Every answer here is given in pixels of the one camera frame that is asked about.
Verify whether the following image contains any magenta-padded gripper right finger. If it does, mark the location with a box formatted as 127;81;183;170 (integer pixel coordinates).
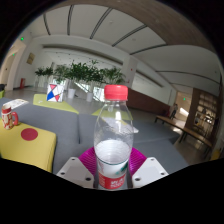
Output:
127;147;170;190

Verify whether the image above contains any wooden shelf unit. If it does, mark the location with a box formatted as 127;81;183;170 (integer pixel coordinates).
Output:
186;88;222;141

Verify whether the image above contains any person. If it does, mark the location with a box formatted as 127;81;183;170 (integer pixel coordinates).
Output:
169;103;179;120

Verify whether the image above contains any white and red mug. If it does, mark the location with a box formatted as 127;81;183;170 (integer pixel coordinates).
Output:
0;102;20;131

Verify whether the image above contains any red blue white cube box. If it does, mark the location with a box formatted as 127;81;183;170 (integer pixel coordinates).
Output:
46;83;65;103

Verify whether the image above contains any clear red-capped water bottle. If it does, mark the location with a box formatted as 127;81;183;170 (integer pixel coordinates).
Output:
93;84;135;191

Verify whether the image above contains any framed wall picture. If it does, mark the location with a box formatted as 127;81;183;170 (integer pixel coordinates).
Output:
26;52;36;66

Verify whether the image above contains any flat round red coaster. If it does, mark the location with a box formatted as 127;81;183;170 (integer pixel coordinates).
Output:
20;127;39;142

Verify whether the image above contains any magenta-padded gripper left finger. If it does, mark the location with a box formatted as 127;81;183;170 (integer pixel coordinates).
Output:
55;146;100;190

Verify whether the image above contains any grey and lime bench seating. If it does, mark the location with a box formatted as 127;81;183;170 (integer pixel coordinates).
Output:
0;97;190;175

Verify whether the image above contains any long wooden bench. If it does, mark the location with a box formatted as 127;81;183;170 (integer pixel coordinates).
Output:
154;114;214;152

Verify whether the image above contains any row of potted green plants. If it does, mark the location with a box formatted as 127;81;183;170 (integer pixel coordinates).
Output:
34;59;127;103

